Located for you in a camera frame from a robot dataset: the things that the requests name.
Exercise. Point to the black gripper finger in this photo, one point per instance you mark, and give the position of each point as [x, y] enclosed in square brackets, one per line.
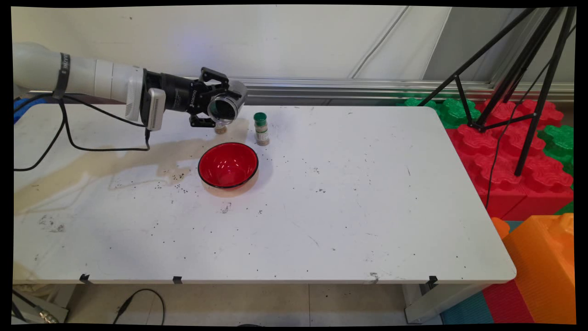
[213, 78]
[202, 121]

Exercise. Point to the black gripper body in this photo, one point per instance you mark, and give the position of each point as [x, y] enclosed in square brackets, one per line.
[181, 94]

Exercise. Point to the black seeds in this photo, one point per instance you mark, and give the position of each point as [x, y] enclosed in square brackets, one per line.
[223, 110]

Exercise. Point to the clear plastic jar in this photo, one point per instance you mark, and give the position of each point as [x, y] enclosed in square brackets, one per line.
[225, 108]

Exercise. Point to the green-capped spice bottle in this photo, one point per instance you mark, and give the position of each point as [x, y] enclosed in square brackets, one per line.
[262, 131]
[220, 129]

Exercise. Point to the red bowl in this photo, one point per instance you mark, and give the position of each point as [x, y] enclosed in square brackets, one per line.
[228, 165]

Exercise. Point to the blue plastic piece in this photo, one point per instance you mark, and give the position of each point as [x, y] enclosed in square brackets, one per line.
[27, 110]

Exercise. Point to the green foam block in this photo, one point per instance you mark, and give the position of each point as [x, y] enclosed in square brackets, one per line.
[455, 112]
[560, 145]

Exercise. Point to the white table leg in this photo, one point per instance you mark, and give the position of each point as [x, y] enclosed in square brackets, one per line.
[432, 305]

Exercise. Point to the blue foam mat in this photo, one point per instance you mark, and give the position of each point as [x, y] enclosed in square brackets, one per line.
[466, 310]

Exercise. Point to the black tripod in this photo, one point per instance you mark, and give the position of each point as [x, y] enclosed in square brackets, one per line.
[545, 87]

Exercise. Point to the large orange plastic block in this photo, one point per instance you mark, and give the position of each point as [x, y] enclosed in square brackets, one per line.
[542, 271]

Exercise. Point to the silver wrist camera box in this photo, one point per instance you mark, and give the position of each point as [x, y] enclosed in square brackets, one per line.
[156, 110]

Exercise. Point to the aluminium wall rail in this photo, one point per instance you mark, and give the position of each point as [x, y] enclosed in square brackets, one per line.
[344, 85]

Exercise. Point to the grey table frame bar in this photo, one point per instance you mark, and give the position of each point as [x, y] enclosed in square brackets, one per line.
[36, 309]

